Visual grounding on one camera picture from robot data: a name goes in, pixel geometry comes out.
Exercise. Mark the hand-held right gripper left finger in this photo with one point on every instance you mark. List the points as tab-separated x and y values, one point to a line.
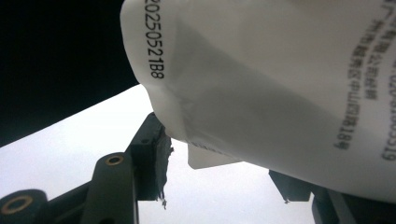
146	161

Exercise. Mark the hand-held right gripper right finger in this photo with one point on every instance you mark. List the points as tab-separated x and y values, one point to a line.
292	186

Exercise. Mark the wooden framed white board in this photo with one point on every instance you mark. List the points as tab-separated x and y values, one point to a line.
77	146

